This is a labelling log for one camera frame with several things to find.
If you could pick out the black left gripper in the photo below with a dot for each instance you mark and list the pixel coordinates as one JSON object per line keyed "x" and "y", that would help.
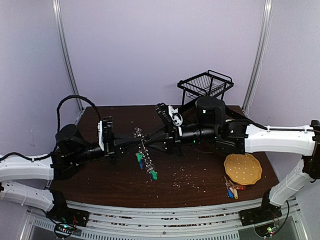
{"x": 109, "y": 143}

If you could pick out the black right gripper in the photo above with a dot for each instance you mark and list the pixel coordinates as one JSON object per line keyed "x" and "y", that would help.
{"x": 172, "y": 139}

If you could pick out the grey disc keyring organizer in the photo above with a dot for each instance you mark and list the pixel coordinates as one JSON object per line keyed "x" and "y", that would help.
{"x": 146, "y": 162}

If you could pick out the green key tag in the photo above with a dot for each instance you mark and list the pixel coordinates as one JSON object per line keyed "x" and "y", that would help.
{"x": 153, "y": 175}
{"x": 139, "y": 157}

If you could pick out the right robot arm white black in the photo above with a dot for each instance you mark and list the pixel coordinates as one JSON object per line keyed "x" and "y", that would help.
{"x": 253, "y": 138}

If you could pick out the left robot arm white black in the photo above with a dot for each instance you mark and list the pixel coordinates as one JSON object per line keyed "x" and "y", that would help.
{"x": 70, "y": 152}

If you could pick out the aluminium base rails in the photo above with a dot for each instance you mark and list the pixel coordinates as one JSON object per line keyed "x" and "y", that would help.
{"x": 213, "y": 222}

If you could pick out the yellow dotted plate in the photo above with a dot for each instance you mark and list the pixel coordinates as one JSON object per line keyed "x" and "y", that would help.
{"x": 243, "y": 169}

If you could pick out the blue key tag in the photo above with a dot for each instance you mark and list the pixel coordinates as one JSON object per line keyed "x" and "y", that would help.
{"x": 230, "y": 194}

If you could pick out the yellow key tag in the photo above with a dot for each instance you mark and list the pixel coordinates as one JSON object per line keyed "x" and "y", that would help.
{"x": 235, "y": 193}

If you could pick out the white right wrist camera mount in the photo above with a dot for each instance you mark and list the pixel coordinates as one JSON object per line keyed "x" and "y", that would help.
{"x": 176, "y": 118}

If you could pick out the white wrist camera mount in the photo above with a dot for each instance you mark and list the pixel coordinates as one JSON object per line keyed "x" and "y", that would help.
{"x": 176, "y": 118}
{"x": 100, "y": 135}

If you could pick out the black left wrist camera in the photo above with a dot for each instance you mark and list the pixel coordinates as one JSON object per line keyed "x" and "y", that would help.
{"x": 107, "y": 123}

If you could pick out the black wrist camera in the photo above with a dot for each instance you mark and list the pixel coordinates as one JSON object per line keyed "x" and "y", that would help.
{"x": 162, "y": 111}
{"x": 107, "y": 123}

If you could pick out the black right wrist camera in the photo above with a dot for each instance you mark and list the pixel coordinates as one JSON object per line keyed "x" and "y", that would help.
{"x": 162, "y": 111}

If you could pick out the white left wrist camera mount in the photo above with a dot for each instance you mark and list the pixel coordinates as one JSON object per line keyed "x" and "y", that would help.
{"x": 100, "y": 135}

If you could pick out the black wire dish rack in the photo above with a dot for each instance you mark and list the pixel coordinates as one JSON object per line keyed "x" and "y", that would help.
{"x": 207, "y": 90}

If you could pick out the aluminium corner frame post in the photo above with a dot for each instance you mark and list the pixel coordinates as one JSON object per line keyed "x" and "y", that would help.
{"x": 63, "y": 43}

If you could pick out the right aluminium frame post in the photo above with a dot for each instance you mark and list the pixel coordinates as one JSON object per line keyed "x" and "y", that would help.
{"x": 258, "y": 60}

